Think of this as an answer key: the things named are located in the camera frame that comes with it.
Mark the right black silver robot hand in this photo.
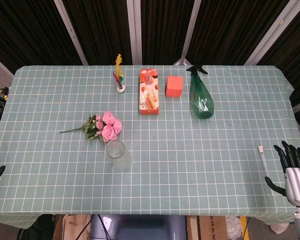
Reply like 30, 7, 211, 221
264, 140, 300, 207

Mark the pink flower bouquet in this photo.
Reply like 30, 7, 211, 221
59, 111, 123, 143

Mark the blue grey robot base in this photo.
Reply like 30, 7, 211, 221
89, 214, 188, 240

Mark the green checked tablecloth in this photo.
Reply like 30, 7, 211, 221
0, 64, 300, 230

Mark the clear glass cup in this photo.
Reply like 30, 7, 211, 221
105, 139, 133, 172

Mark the glass test tube white cap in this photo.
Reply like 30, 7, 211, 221
257, 145, 275, 197

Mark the torn cardboard sheet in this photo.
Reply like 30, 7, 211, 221
52, 214, 92, 240

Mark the brown cardboard box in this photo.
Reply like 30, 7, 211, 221
198, 215, 228, 240

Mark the wooden plank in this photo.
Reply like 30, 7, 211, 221
187, 215, 199, 240

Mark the green spray bottle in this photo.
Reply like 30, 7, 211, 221
186, 64, 215, 120

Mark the colourful feather shuttlecock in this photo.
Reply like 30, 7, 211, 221
112, 53, 127, 94

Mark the orange cube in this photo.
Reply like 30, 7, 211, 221
165, 75, 184, 98

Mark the orange biscuit box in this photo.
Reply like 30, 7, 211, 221
139, 68, 161, 116

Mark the black curtain backdrop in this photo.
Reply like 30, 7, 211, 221
0, 0, 300, 106

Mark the power strip with cables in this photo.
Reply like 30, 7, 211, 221
0, 86, 10, 101

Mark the white partition frame post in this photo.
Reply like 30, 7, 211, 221
173, 0, 203, 67
53, 0, 88, 66
244, 0, 298, 66
126, 0, 143, 66

